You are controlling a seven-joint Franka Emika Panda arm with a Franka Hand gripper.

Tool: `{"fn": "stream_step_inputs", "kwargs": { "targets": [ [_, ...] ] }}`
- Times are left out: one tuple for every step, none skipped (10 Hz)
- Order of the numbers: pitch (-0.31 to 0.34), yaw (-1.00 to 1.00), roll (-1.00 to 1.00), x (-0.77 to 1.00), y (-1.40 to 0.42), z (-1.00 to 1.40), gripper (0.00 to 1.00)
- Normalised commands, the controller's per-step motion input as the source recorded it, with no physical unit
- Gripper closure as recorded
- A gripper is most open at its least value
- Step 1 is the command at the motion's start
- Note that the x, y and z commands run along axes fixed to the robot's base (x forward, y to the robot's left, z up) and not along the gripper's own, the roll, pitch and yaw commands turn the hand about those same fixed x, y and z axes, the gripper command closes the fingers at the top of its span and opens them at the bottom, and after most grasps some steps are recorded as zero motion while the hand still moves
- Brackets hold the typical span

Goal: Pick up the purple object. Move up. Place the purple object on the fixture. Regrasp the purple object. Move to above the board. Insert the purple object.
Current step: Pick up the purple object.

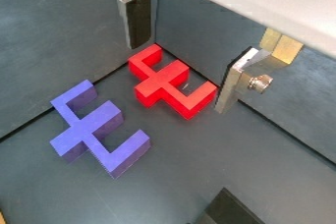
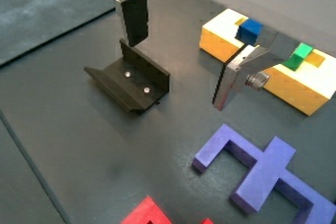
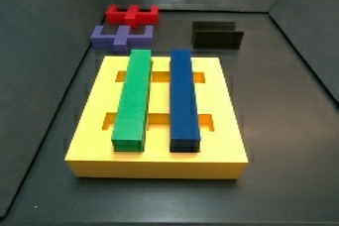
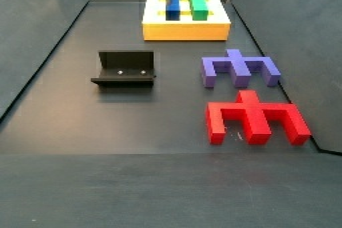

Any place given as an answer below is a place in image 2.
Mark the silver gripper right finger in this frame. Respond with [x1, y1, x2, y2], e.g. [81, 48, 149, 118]
[211, 32, 285, 110]

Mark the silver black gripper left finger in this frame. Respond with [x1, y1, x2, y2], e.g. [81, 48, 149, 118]
[115, 0, 147, 47]

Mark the purple comb-shaped block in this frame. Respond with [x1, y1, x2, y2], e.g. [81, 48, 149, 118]
[191, 125, 336, 224]

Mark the yellow slotted board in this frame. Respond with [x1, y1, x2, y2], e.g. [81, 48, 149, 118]
[199, 9, 336, 116]

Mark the blue rectangular bar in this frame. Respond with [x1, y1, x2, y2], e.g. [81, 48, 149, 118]
[234, 19, 262, 45]

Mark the green rectangular bar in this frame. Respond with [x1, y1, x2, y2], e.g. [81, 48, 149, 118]
[282, 43, 311, 71]

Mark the red comb-shaped block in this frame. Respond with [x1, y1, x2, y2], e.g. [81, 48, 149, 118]
[119, 196, 214, 224]

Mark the black angle bracket fixture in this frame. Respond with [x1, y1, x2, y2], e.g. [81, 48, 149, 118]
[83, 39, 170, 113]

